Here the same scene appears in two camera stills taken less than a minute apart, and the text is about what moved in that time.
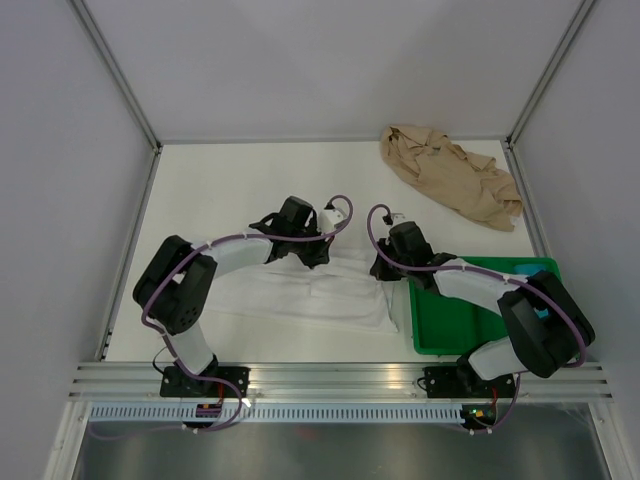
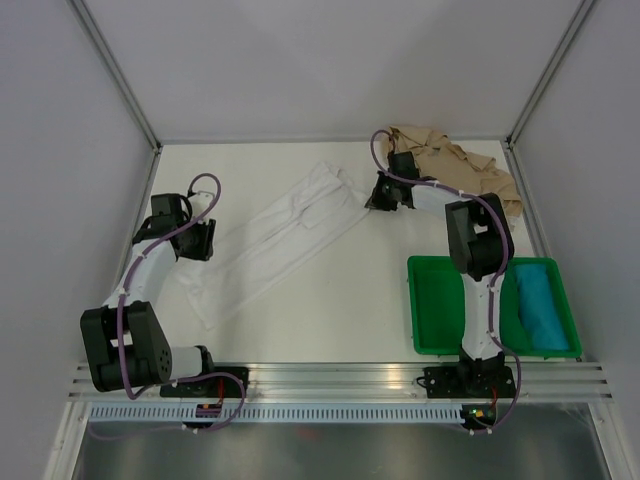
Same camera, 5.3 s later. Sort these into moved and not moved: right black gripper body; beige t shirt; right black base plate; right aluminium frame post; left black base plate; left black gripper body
Moved: left black gripper body; right black gripper body
Not moved: right aluminium frame post; beige t shirt; right black base plate; left black base plate
